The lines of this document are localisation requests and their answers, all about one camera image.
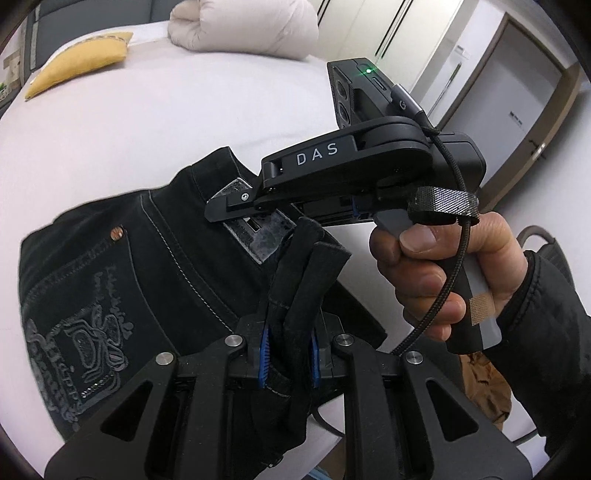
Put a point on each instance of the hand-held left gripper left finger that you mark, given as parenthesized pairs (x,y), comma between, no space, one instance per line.
(265,350)

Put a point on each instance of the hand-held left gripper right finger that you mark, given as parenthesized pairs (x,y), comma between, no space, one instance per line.
(316,360)

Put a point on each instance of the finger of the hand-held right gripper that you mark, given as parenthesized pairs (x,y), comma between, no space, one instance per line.
(226,205)

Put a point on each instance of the black denim pants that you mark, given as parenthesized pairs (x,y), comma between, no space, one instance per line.
(161,277)

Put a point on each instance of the person's right forearm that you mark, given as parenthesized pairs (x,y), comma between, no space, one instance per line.
(554,346)

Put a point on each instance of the person's right hand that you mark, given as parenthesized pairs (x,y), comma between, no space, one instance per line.
(415,272)

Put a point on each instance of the bed with white sheet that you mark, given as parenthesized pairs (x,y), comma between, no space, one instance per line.
(184,115)

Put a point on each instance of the cream wardrobe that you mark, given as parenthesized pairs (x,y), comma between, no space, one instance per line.
(369,32)

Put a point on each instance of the white door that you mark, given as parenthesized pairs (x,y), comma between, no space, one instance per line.
(521,106)

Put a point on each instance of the brown paper bag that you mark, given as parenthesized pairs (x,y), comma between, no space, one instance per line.
(485,387)

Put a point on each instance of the rolled white duvet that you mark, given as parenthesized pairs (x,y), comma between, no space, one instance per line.
(244,27)

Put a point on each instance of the yellow pillow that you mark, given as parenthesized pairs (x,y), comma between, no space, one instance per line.
(78,64)

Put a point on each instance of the grey padded headboard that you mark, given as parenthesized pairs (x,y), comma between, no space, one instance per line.
(92,14)

